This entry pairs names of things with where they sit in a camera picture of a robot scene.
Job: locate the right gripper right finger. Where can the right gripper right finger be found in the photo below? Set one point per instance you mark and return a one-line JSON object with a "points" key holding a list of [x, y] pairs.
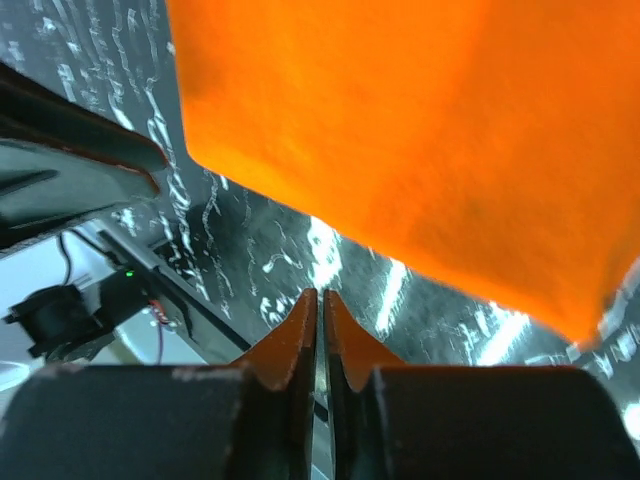
{"points": [[352, 356]]}

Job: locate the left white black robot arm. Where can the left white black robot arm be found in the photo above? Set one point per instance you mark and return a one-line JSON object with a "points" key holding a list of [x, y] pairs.
{"points": [[58, 319]]}

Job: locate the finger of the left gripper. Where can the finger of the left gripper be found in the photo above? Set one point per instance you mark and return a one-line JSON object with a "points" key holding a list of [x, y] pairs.
{"points": [[45, 189], [34, 113]]}

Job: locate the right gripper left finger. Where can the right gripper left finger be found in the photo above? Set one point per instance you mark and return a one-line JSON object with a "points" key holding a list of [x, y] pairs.
{"points": [[273, 430]]}

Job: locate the orange t shirt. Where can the orange t shirt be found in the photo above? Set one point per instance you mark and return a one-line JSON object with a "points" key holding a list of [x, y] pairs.
{"points": [[492, 146]]}

